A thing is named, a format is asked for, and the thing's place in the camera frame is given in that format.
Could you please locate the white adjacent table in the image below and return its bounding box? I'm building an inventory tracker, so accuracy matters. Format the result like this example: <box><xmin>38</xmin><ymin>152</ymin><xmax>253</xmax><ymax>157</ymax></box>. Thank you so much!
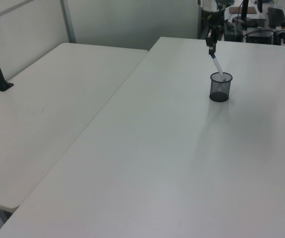
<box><xmin>0</xmin><ymin>42</ymin><xmax>149</xmax><ymax>213</ymax></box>

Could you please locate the brown desk pad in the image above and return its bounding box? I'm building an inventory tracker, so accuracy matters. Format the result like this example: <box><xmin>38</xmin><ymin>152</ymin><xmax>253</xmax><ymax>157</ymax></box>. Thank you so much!
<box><xmin>228</xmin><ymin>6</ymin><xmax>257</xmax><ymax>15</ymax></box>

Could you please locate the black keyboard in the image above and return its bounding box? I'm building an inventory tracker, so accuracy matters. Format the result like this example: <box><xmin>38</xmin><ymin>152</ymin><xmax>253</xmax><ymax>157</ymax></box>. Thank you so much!
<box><xmin>267</xmin><ymin>6</ymin><xmax>285</xmax><ymax>29</ymax></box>

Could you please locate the black monitor stand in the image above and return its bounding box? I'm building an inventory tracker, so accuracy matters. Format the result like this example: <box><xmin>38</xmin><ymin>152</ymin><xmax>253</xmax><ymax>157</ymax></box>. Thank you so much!
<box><xmin>232</xmin><ymin>0</ymin><xmax>258</xmax><ymax>28</ymax></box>

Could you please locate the black electronics unit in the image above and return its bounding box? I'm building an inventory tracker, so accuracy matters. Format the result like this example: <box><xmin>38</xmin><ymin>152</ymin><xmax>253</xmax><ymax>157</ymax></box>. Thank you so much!
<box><xmin>245</xmin><ymin>26</ymin><xmax>275</xmax><ymax>45</ymax></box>

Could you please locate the white marker with blue cap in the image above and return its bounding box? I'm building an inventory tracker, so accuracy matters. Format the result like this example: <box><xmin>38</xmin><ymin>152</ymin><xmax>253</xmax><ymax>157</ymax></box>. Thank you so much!
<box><xmin>211</xmin><ymin>53</ymin><xmax>227</xmax><ymax>82</ymax></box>

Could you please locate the black control box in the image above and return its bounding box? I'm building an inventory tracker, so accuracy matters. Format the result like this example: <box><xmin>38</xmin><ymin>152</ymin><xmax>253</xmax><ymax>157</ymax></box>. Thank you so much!
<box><xmin>222</xmin><ymin>20</ymin><xmax>245</xmax><ymax>42</ymax></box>

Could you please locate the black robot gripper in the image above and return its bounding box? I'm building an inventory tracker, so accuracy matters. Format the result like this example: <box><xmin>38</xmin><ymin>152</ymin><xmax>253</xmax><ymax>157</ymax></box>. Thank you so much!
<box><xmin>206</xmin><ymin>9</ymin><xmax>226</xmax><ymax>56</ymax></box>

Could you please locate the grey partition post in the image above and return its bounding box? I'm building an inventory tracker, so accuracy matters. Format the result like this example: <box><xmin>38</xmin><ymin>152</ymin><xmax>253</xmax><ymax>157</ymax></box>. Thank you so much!
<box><xmin>60</xmin><ymin>0</ymin><xmax>77</xmax><ymax>44</ymax></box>

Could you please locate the black mesh pen cup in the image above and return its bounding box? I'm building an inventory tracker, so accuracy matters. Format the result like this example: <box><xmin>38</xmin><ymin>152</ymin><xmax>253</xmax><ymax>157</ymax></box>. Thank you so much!
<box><xmin>209</xmin><ymin>72</ymin><xmax>233</xmax><ymax>103</ymax></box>

